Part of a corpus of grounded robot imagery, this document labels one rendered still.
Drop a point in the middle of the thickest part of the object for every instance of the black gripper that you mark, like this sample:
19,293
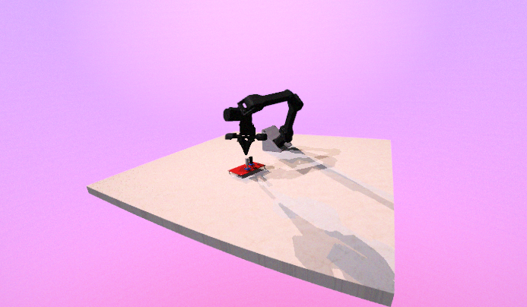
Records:
245,129

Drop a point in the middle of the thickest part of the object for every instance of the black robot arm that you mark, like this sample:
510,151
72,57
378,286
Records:
255,103

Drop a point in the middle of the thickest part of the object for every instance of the red circuit board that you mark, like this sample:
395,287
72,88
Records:
248,167

